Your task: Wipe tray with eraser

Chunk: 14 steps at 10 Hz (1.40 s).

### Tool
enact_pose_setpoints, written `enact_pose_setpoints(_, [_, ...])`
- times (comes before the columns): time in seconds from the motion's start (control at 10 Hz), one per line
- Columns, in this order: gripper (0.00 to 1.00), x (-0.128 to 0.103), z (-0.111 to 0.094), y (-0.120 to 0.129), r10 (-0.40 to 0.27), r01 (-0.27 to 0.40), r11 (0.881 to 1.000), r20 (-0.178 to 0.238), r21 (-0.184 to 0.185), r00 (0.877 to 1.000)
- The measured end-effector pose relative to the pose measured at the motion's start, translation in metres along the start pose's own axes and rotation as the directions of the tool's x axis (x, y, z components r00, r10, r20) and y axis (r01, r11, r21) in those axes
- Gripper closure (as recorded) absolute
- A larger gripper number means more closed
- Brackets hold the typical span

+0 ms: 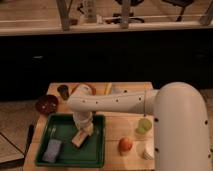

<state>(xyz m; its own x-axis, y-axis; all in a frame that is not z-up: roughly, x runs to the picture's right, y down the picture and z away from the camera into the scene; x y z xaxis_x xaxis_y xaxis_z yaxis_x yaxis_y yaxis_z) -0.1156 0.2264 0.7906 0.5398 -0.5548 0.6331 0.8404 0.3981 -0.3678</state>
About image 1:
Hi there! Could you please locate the yellow banana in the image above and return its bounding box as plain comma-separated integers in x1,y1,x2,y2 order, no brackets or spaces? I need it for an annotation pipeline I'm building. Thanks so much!
105,83,112,95

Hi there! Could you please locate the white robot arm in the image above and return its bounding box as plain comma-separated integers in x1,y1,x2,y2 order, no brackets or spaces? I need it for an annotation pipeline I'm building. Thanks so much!
67,82,213,171

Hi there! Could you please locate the white cup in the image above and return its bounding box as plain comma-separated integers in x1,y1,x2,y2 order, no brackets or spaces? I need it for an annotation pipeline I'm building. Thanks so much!
143,143,154,160

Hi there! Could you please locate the dark red bowl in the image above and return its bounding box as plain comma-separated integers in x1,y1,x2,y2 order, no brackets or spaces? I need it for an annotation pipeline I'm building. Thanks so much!
35,94,59,115

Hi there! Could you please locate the orange fruit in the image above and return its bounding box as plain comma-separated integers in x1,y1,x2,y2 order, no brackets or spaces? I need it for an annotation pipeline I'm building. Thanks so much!
118,137,133,153

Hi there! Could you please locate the green plastic cup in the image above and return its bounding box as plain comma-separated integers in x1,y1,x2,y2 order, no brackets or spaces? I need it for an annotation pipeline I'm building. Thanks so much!
136,118,152,135

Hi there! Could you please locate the green plastic tray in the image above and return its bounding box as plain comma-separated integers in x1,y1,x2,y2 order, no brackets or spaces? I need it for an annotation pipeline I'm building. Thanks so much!
35,114,105,168

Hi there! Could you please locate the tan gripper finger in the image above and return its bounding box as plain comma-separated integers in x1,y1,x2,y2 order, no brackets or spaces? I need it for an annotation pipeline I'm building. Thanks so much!
71,130,88,147

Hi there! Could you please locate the grey blue eraser sponge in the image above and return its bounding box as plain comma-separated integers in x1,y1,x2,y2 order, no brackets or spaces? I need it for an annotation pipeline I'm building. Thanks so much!
42,139,62,163

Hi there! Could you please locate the dark brown cup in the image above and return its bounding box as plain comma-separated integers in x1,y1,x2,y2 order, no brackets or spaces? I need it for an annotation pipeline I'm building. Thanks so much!
57,85,69,100

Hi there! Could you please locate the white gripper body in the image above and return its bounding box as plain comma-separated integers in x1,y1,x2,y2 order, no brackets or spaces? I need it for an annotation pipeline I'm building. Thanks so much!
73,112,94,136

